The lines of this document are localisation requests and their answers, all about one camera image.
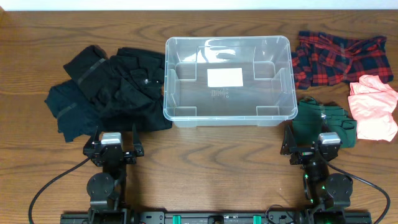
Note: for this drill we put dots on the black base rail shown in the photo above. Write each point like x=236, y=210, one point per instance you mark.
x=272, y=216

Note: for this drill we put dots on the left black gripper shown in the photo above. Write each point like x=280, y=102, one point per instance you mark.
x=112, y=154

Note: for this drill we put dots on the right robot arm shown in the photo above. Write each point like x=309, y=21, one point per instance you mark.
x=329, y=193

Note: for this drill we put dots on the large black garment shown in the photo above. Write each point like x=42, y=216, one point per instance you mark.
x=134, y=96

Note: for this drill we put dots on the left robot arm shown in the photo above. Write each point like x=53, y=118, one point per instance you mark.
x=107, y=188

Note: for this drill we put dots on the dark green folded garment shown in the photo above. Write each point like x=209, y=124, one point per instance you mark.
x=307, y=125

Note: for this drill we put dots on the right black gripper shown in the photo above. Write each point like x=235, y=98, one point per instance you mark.
x=290, y=147

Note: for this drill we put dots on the dark teal garment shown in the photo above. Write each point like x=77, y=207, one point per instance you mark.
x=75, y=115

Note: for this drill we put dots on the red plaid flannel shirt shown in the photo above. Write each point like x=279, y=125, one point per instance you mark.
x=323, y=59

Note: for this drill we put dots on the black garment with tape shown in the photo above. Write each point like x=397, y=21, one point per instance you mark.
x=89, y=70

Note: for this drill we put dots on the clear plastic storage bin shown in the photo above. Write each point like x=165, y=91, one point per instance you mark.
x=267, y=97

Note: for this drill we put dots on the white label in bin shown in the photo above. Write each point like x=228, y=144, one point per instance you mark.
x=225, y=77

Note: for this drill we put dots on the pink garment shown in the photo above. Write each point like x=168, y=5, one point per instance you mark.
x=372, y=103

